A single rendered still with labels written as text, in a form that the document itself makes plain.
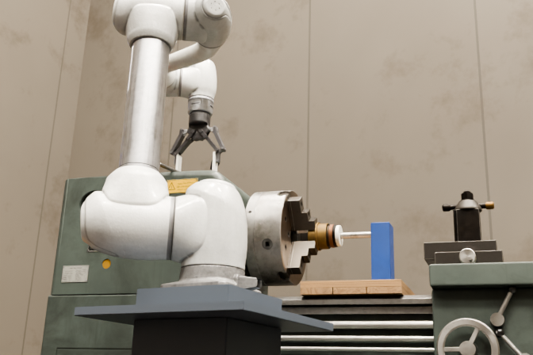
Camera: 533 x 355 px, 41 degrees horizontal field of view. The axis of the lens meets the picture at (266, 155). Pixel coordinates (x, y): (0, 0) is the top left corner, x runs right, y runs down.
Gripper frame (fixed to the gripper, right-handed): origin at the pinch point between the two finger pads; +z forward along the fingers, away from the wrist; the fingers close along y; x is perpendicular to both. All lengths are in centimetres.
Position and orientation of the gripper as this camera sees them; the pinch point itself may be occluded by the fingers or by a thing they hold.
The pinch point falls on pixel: (196, 170)
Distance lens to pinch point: 245.0
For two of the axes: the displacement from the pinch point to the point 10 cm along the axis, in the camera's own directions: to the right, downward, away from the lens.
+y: 9.5, -0.7, -3.1
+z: -0.3, 9.5, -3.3
